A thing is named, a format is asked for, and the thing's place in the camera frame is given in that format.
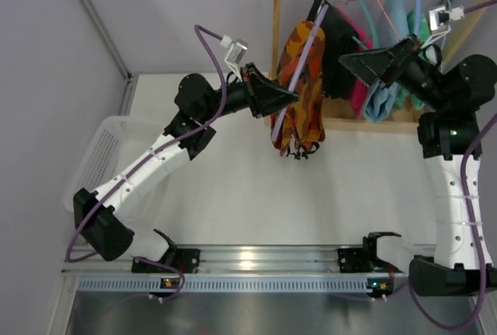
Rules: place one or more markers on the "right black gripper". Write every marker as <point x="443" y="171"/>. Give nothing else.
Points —
<point x="401" y="59"/>

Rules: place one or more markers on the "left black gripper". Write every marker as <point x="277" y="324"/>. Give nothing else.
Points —
<point x="252" y="92"/>

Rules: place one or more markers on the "orange camouflage trousers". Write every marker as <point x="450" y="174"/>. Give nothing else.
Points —
<point x="302" y="129"/>

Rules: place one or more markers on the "lilac plastic hanger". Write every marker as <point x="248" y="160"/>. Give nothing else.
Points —
<point x="322" y="10"/>

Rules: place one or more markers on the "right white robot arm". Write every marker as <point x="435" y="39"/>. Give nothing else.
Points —
<point x="450" y="137"/>

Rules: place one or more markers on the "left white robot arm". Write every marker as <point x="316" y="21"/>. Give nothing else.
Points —
<point x="102" y="215"/>

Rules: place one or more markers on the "light blue trousers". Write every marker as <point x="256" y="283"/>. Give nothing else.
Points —
<point x="380" y="100"/>

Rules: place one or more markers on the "magenta trousers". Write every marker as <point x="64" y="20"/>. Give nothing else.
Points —
<point x="360" y="89"/>

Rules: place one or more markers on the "black trousers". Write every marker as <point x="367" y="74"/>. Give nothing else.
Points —
<point x="338" y="81"/>

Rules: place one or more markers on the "wooden clothes rack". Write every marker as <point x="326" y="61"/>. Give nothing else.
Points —
<point x="337" y="113"/>

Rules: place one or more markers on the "white plastic basket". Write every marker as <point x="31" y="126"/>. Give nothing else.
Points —
<point x="118" y="141"/>

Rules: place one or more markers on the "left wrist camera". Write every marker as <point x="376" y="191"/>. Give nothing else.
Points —
<point x="235" y="50"/>

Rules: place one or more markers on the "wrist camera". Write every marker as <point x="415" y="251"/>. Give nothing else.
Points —
<point x="440" y="20"/>
<point x="235" y="50"/>

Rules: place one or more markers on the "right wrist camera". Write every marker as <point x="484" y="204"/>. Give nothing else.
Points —
<point x="440" y="20"/>

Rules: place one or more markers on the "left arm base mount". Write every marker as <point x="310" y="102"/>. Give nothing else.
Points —
<point x="185" y="260"/>

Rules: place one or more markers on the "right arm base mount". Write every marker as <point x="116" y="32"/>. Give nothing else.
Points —
<point x="357" y="260"/>

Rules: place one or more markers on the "grey slotted cable duct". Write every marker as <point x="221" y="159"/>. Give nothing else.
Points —
<point x="341" y="285"/>

